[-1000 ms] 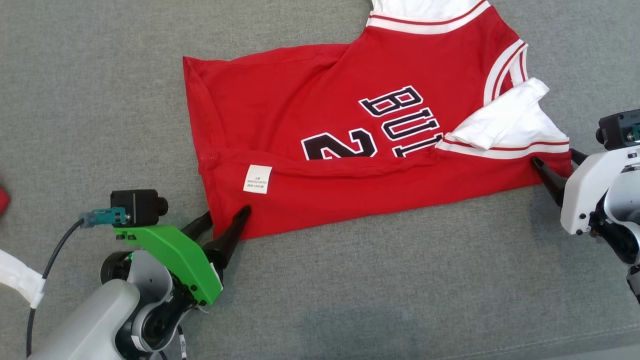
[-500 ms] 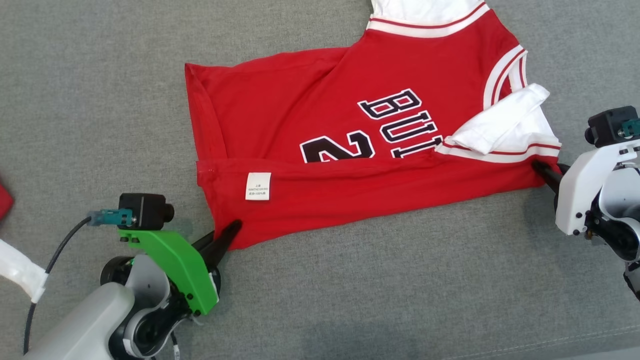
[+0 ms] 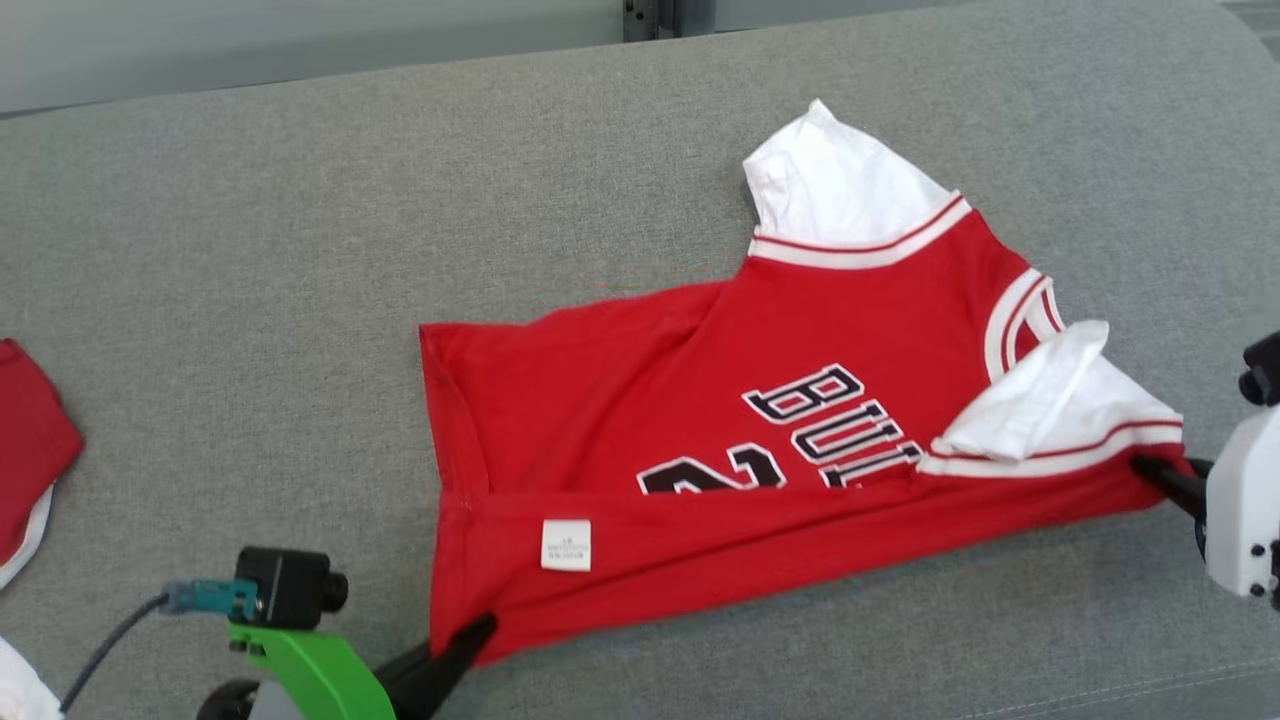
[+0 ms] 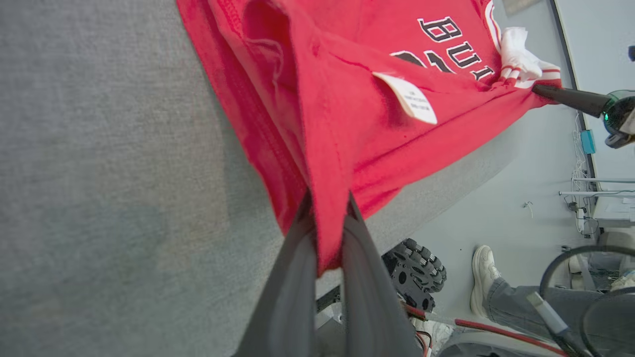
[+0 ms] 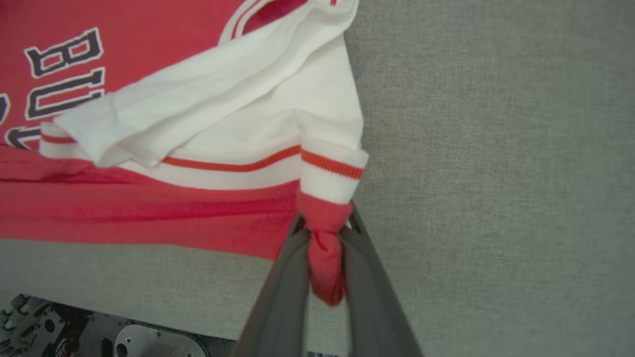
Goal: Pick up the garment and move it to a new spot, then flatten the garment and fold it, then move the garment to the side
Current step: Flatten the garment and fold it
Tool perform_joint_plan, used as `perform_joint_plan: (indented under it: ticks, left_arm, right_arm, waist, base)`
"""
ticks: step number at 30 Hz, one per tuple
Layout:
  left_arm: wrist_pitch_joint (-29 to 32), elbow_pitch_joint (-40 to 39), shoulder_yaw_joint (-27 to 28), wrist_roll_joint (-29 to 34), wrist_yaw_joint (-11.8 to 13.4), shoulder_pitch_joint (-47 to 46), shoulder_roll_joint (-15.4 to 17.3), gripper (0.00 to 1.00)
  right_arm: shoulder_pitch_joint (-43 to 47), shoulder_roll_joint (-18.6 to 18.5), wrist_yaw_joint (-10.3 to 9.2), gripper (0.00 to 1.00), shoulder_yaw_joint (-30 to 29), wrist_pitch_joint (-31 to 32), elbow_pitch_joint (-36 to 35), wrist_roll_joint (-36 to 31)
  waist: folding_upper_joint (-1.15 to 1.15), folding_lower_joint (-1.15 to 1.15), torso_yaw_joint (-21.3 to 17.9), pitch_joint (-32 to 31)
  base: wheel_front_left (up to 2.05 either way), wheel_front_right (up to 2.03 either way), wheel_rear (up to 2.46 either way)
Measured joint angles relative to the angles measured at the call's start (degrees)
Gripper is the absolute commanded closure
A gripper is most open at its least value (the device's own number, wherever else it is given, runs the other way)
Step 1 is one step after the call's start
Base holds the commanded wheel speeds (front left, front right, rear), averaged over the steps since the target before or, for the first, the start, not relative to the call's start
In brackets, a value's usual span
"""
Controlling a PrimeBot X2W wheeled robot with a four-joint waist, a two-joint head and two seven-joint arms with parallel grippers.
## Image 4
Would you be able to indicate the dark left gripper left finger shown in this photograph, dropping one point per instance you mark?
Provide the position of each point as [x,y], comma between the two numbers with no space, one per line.
[287,307]

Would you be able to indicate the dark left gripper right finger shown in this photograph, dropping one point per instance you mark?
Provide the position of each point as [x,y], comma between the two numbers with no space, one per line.
[372,307]

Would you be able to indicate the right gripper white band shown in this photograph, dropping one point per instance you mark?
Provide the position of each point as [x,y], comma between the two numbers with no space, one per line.
[620,116]

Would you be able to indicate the red jersey with black lettering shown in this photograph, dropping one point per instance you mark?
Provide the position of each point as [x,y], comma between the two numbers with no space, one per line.
[347,99]

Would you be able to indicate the white grey robot base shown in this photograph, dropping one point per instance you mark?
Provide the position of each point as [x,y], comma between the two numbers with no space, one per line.
[330,327]

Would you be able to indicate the black treaded robot wheel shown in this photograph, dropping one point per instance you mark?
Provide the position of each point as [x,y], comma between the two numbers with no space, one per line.
[414,275]

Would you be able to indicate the white sneaker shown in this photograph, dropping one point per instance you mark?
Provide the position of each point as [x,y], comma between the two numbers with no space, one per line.
[483,277]

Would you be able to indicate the grey trouser leg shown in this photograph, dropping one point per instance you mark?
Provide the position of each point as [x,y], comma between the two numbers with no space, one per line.
[516,310]

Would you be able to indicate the blue wall box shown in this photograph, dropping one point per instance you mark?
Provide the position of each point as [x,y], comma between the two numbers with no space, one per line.
[588,142]

